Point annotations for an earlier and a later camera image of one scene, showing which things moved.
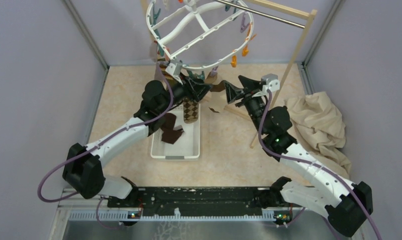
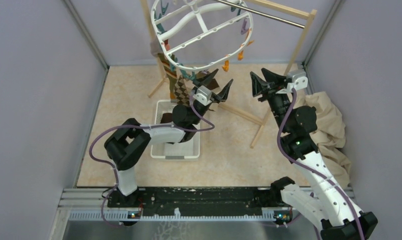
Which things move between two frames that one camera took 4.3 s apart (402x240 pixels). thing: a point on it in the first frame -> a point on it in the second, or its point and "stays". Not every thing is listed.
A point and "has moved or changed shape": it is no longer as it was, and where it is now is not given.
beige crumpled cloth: x=320 y=129 stays
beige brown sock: x=220 y=86 has moved or changed shape
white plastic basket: x=187 y=145 stays
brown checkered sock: x=190 y=111 has moved or changed shape
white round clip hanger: x=186 y=24 has moved or changed shape
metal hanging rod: x=262 y=14 stays
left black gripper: x=194 y=90 -> x=222 y=96
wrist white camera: x=174 y=68 -> x=203 y=95
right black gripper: x=234 y=93 -> x=259 y=86
